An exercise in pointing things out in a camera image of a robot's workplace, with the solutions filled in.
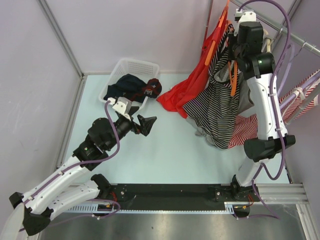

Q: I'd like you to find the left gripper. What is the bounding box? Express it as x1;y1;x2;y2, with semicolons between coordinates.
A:
104;106;156;150

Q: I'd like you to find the orange plastic hanger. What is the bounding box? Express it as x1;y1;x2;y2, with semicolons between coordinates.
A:
225;20;238;97

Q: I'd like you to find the black white striped tank top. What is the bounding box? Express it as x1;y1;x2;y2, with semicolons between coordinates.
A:
182;24;242;150

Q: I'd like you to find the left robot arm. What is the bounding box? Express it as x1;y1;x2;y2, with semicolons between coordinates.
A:
1;103;157;240

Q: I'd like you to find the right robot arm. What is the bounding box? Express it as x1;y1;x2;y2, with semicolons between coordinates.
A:
228;21;296;202

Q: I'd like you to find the orange hanger with red garment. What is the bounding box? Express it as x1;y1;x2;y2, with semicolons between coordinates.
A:
204;0;231;66

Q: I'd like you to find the cream wooden hanger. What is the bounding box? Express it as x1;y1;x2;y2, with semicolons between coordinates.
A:
262;29;273;53

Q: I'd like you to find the purple plastic hanger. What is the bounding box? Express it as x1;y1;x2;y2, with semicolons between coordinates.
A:
274;44;320;123

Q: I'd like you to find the dark red navy garment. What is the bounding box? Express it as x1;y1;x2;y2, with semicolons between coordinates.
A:
128;78;162;103

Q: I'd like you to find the navy blue garment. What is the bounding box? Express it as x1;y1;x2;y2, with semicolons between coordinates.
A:
103;74;146;100

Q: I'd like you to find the white laundry basket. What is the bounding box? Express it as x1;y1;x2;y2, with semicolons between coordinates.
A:
98;58;162;109

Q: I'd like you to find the grey garment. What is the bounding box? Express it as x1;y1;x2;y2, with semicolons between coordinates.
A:
183;82;254;150

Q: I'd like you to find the red white striped garment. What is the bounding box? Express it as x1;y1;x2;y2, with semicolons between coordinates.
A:
227;70;320;149

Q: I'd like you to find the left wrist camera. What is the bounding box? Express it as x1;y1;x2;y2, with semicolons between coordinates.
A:
107;97;132;121

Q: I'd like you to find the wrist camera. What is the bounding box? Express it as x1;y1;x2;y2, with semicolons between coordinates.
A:
107;97;132;121
234;8;257;24

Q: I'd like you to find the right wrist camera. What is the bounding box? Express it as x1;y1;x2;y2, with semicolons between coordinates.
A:
234;8;257;24

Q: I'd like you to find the metal clothes rail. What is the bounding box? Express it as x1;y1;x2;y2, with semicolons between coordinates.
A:
243;0;320;57

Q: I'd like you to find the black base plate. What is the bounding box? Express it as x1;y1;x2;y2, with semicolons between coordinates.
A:
110;183;260;211

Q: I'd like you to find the white cable duct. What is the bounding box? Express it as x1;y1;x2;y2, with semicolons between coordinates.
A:
78;202;250;215

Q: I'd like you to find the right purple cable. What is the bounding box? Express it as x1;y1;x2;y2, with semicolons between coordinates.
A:
237;0;293;221

